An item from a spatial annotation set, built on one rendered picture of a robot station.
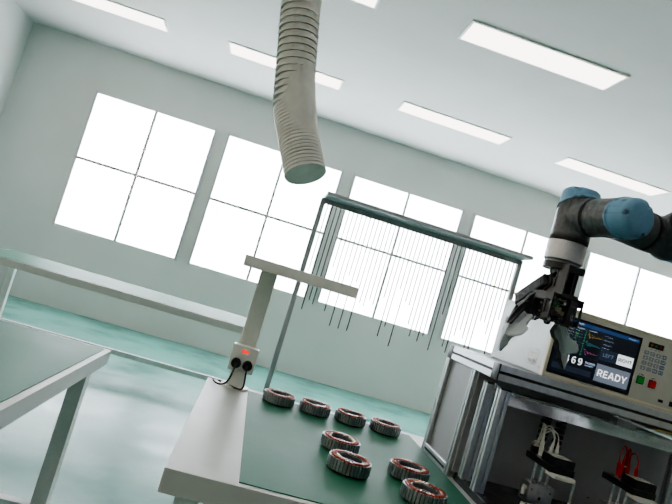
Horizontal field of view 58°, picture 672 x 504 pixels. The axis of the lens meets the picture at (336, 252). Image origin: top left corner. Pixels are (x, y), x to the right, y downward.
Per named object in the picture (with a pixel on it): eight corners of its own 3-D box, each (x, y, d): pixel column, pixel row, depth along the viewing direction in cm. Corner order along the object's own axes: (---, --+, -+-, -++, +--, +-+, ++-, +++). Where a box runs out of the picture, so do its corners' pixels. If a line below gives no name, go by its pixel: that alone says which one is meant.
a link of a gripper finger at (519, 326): (503, 342, 114) (538, 311, 116) (488, 337, 120) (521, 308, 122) (512, 355, 115) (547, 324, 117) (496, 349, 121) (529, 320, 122)
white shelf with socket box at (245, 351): (317, 429, 190) (359, 288, 193) (201, 397, 186) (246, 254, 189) (308, 404, 225) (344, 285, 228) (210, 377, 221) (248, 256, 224)
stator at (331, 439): (325, 452, 165) (329, 438, 166) (315, 439, 176) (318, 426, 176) (362, 460, 169) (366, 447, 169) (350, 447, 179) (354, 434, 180)
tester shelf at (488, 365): (717, 444, 173) (721, 429, 174) (496, 379, 166) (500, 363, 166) (625, 409, 217) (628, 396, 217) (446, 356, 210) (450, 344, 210)
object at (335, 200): (472, 484, 497) (536, 257, 510) (254, 425, 477) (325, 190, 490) (453, 465, 547) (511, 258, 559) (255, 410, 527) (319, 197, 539)
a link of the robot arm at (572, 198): (585, 183, 116) (553, 185, 124) (570, 238, 116) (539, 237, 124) (614, 196, 119) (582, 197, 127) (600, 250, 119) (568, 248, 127)
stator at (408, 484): (452, 516, 143) (457, 500, 143) (410, 507, 139) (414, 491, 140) (432, 497, 153) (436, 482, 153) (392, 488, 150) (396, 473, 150)
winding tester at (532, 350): (680, 416, 175) (698, 347, 176) (541, 375, 170) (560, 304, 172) (604, 390, 214) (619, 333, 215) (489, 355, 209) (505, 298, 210)
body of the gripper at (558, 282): (544, 321, 115) (561, 259, 115) (519, 316, 123) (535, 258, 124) (578, 332, 117) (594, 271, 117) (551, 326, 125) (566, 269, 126)
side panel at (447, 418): (455, 478, 180) (484, 372, 182) (445, 476, 180) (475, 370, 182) (429, 450, 208) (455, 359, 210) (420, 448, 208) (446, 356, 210)
